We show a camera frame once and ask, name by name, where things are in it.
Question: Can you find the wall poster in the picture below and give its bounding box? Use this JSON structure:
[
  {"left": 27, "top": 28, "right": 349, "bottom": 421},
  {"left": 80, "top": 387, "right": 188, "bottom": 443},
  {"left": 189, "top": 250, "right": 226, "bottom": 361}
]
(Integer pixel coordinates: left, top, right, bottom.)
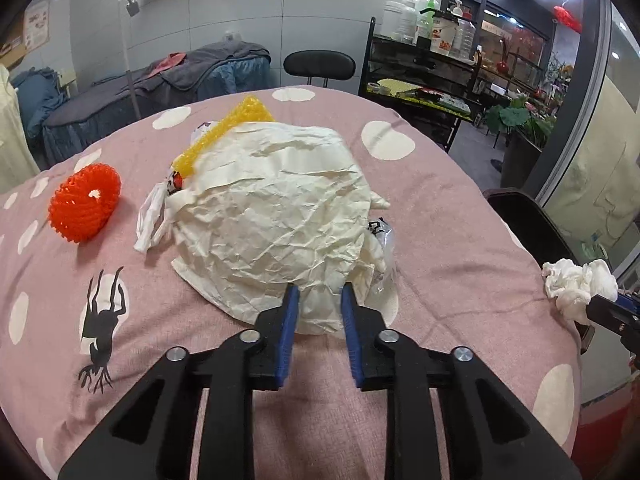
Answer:
[{"left": 24, "top": 0, "right": 51, "bottom": 51}]

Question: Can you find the cream paper sheet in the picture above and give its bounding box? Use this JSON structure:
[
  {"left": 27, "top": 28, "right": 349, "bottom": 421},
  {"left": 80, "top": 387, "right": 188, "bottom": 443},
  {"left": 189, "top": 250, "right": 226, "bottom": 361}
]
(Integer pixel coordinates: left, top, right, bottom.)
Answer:
[{"left": 170, "top": 121, "right": 391, "bottom": 336}]

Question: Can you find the grey blanket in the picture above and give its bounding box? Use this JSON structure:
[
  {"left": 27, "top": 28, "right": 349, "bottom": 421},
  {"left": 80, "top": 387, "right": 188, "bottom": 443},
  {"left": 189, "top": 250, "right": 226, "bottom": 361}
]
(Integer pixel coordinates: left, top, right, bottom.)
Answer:
[{"left": 92, "top": 40, "right": 271, "bottom": 106}]

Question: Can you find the red hanging decoration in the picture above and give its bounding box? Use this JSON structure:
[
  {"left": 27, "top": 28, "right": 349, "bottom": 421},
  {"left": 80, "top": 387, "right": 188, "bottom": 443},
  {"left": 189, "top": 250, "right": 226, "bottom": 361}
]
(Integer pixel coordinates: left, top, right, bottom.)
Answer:
[{"left": 552, "top": 5, "right": 583, "bottom": 35}]

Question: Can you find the black shelf cart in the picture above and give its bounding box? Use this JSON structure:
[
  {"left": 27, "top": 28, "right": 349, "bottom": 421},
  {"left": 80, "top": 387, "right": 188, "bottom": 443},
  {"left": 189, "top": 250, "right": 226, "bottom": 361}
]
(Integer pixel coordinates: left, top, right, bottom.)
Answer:
[{"left": 357, "top": 16, "right": 483, "bottom": 153}]

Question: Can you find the pink polka dot blanket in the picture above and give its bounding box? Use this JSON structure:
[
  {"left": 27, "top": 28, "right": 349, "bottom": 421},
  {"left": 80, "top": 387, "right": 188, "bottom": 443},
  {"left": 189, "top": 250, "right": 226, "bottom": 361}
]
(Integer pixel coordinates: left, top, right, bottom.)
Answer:
[{"left": 0, "top": 85, "right": 583, "bottom": 480}]

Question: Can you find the black chair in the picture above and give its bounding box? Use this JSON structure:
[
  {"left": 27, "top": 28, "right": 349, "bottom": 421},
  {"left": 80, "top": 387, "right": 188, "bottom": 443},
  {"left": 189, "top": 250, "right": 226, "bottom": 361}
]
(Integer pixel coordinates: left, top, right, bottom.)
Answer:
[{"left": 283, "top": 50, "right": 357, "bottom": 87}]

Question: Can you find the black trash bin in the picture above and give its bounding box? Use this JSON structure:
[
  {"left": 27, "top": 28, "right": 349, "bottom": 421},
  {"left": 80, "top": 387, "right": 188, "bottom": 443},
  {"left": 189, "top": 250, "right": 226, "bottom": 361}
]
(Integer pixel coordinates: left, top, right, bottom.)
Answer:
[{"left": 482, "top": 187, "right": 596, "bottom": 356}]

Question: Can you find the massage bed blue skirt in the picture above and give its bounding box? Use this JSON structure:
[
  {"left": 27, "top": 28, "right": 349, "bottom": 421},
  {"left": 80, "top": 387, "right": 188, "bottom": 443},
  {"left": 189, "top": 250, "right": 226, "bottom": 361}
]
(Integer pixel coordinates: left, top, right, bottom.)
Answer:
[{"left": 42, "top": 40, "right": 275, "bottom": 171}]

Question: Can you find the white plastic bag red print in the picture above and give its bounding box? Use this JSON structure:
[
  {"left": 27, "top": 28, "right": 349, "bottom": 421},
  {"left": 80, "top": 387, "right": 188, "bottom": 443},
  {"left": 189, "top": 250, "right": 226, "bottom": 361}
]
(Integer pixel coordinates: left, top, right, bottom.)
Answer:
[{"left": 134, "top": 170, "right": 186, "bottom": 253}]

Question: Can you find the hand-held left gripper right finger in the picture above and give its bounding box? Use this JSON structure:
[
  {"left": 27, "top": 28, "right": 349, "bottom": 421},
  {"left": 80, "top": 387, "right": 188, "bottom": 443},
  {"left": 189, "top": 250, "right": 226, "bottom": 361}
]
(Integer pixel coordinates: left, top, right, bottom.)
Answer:
[{"left": 341, "top": 282, "right": 583, "bottom": 480}]

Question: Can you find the cluster of toiletry bottles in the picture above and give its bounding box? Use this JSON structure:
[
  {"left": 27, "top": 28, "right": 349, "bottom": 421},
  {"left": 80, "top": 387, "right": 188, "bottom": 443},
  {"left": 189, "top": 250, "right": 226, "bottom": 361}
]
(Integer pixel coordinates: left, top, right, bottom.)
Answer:
[{"left": 381, "top": 0, "right": 478, "bottom": 58}]

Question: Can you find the yellow paper pad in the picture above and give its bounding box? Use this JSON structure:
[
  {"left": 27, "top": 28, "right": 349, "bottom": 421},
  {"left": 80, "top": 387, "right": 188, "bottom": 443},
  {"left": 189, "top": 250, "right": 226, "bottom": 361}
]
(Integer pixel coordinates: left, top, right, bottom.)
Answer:
[{"left": 372, "top": 78, "right": 426, "bottom": 98}]

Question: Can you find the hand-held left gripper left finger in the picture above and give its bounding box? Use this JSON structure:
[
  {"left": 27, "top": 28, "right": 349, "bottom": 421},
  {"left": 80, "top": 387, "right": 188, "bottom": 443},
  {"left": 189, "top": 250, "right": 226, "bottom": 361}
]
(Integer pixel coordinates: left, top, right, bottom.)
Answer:
[{"left": 57, "top": 284, "right": 301, "bottom": 480}]

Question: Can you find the orange foam fruit net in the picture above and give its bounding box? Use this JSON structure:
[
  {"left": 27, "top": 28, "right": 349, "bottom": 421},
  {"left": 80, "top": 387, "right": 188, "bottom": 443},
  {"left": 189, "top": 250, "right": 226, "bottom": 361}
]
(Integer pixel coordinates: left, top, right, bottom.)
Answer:
[{"left": 48, "top": 163, "right": 122, "bottom": 245}]

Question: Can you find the blue cloth pile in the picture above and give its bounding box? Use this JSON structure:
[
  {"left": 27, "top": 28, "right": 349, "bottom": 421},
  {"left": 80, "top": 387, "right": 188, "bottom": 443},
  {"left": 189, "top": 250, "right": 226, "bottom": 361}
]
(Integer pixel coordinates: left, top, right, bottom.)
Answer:
[{"left": 12, "top": 67, "right": 66, "bottom": 141}]

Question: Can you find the yellow foam fruit net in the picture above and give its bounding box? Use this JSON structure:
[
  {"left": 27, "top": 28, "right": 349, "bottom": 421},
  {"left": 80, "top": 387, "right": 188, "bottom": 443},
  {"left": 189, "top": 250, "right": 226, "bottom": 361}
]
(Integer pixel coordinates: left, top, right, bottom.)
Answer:
[{"left": 172, "top": 95, "right": 277, "bottom": 179}]

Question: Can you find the white floor lamp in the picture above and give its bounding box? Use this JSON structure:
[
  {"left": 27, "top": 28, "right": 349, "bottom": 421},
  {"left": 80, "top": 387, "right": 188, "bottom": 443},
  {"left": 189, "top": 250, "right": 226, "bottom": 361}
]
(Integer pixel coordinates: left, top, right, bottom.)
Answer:
[{"left": 116, "top": 0, "right": 143, "bottom": 121}]

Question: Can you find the red cloth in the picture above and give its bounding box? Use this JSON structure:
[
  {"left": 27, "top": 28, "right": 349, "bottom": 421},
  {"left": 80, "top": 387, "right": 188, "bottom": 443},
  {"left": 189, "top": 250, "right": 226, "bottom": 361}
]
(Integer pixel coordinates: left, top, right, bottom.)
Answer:
[{"left": 150, "top": 52, "right": 187, "bottom": 78}]

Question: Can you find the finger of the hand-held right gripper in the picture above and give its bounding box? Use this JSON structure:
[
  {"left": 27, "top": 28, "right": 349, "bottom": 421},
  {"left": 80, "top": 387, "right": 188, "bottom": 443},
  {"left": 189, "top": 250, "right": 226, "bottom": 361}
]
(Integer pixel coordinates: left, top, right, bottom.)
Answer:
[{"left": 585, "top": 292, "right": 640, "bottom": 361}]

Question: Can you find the green potted plant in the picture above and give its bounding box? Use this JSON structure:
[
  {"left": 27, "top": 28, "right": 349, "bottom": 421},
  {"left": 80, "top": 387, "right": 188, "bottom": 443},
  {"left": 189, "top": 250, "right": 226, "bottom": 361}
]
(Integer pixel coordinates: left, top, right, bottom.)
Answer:
[{"left": 485, "top": 97, "right": 556, "bottom": 188}]

